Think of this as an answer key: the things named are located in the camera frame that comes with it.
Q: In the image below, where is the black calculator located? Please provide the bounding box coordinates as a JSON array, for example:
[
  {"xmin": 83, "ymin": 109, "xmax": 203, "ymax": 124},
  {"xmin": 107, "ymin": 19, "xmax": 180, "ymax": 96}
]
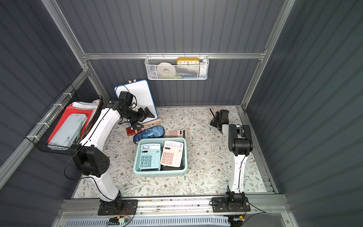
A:
[{"xmin": 161, "ymin": 165, "xmax": 184, "ymax": 171}]

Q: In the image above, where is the small pink calculator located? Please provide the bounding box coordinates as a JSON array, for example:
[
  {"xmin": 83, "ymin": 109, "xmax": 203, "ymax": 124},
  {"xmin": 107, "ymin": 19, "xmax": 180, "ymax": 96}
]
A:
[{"xmin": 166, "ymin": 129, "xmax": 187, "ymax": 139}]

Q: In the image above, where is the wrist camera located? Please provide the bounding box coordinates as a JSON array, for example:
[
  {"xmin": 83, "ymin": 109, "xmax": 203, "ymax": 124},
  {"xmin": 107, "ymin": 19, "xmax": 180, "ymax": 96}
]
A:
[
  {"xmin": 118, "ymin": 91, "xmax": 134, "ymax": 107},
  {"xmin": 219, "ymin": 109, "xmax": 229, "ymax": 120}
]

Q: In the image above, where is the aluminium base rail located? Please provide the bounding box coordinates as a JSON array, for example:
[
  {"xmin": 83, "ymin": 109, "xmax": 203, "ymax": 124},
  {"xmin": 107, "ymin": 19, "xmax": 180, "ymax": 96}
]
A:
[{"xmin": 57, "ymin": 194, "xmax": 291, "ymax": 218}]

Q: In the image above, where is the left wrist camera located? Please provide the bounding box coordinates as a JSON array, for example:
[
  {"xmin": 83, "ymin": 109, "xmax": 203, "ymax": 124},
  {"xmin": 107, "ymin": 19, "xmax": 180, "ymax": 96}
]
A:
[{"xmin": 118, "ymin": 91, "xmax": 134, "ymax": 107}]

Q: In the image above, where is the pink calculator back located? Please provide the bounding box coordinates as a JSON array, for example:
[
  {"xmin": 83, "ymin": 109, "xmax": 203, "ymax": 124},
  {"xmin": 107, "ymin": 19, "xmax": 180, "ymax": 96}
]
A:
[{"xmin": 209, "ymin": 107, "xmax": 221, "ymax": 117}]

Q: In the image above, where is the black wire wall basket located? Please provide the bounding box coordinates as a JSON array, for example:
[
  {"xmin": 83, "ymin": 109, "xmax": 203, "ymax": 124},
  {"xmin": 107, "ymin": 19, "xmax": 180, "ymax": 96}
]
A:
[{"xmin": 26, "ymin": 86, "xmax": 103, "ymax": 155}]

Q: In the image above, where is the grey document case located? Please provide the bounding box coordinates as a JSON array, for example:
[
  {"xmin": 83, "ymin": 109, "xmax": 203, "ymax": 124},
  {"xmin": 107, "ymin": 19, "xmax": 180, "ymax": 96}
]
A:
[{"xmin": 48, "ymin": 113, "xmax": 87, "ymax": 150}]

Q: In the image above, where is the blue framed whiteboard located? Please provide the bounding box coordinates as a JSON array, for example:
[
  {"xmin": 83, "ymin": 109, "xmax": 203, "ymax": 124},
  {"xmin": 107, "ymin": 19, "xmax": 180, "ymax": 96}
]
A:
[{"xmin": 114, "ymin": 79, "xmax": 158, "ymax": 124}]

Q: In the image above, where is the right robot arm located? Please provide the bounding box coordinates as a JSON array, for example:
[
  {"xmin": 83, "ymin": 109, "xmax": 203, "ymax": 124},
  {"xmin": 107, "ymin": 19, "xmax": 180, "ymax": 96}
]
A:
[{"xmin": 210, "ymin": 109, "xmax": 253, "ymax": 212}]

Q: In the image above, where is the red folder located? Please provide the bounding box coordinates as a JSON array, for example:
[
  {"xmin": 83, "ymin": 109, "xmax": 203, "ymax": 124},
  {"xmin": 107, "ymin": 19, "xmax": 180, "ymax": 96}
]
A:
[{"xmin": 47, "ymin": 102, "xmax": 97, "ymax": 147}]

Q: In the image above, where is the blue dinosaur pencil case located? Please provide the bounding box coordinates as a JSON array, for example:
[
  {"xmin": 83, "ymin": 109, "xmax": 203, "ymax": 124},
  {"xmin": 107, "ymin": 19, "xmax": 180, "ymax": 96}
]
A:
[{"xmin": 133, "ymin": 126, "xmax": 165, "ymax": 144}]

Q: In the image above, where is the white tape roll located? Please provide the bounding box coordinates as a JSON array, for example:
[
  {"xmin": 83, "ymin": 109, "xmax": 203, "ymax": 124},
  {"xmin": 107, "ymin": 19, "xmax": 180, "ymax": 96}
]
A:
[{"xmin": 157, "ymin": 62, "xmax": 176, "ymax": 77}]

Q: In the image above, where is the white mesh wall basket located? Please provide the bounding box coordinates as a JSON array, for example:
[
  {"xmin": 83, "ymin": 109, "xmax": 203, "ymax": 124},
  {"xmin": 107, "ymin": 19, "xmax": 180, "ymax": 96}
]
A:
[{"xmin": 145, "ymin": 55, "xmax": 209, "ymax": 80}]

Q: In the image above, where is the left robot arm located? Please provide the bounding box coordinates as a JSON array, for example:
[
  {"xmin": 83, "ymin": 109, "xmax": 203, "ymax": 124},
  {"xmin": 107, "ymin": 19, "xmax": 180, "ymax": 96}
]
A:
[{"xmin": 69, "ymin": 101, "xmax": 155, "ymax": 216}]

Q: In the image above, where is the teal calculator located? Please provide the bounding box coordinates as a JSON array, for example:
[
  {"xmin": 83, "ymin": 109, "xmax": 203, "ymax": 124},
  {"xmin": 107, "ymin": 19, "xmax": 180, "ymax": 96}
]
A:
[{"xmin": 139, "ymin": 143, "xmax": 161, "ymax": 170}]

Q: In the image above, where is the mint green storage box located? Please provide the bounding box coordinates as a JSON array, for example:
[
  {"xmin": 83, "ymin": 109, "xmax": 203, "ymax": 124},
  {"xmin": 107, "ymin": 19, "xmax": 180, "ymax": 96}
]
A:
[{"xmin": 133, "ymin": 138, "xmax": 188, "ymax": 177}]

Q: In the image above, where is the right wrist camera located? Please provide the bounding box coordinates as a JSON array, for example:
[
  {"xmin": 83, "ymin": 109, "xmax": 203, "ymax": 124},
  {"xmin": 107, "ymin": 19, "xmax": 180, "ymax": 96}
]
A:
[{"xmin": 219, "ymin": 109, "xmax": 229, "ymax": 120}]

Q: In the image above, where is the yellow clock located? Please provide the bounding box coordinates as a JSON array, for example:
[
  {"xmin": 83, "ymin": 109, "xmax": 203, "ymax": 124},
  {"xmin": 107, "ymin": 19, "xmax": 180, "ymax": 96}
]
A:
[{"xmin": 177, "ymin": 57, "xmax": 200, "ymax": 66}]

